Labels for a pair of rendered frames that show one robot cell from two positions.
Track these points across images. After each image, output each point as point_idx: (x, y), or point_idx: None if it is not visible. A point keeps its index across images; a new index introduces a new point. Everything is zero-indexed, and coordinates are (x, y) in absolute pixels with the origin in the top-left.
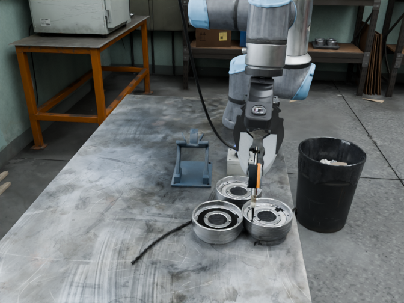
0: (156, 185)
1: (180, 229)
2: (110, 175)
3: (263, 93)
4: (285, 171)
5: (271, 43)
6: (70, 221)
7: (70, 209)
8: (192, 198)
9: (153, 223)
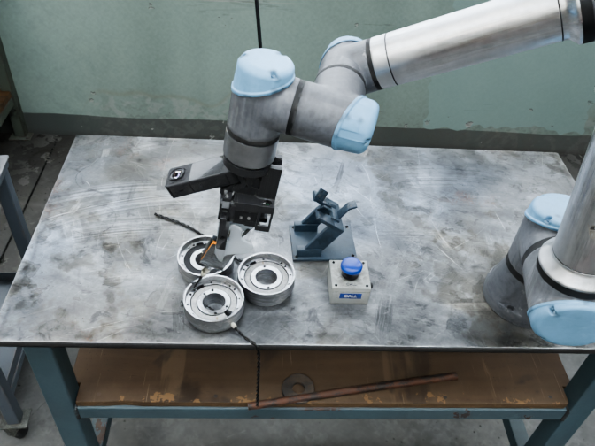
0: (289, 214)
1: None
2: (304, 177)
3: (204, 170)
4: (359, 344)
5: (227, 127)
6: None
7: None
8: (267, 246)
9: (215, 220)
